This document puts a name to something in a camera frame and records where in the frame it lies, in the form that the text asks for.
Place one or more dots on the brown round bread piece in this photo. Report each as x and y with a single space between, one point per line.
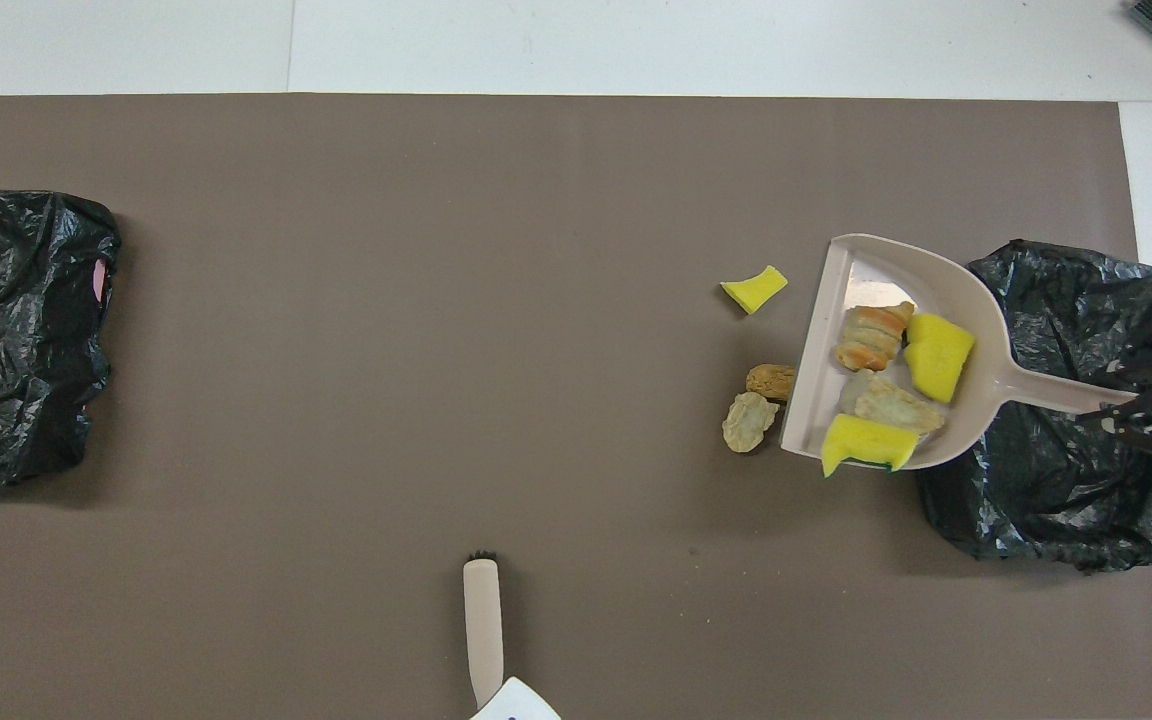
768 382

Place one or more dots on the brown table mat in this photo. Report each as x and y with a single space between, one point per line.
436 300

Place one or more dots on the pale bread piece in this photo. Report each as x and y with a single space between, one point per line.
896 405
748 423

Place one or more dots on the black bag bin pink spot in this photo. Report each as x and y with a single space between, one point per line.
16 300

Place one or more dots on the black trash bag bin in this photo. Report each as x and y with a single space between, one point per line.
1036 500

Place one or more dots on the beige plastic dustpan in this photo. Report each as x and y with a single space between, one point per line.
996 370

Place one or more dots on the yellow sponge piece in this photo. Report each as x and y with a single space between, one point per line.
866 442
939 355
754 290

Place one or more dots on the orange striped bread piece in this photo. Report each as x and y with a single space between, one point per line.
874 335

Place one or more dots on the beige hand brush black bristles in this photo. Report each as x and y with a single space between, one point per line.
483 620

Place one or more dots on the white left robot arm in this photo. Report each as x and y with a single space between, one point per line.
516 702

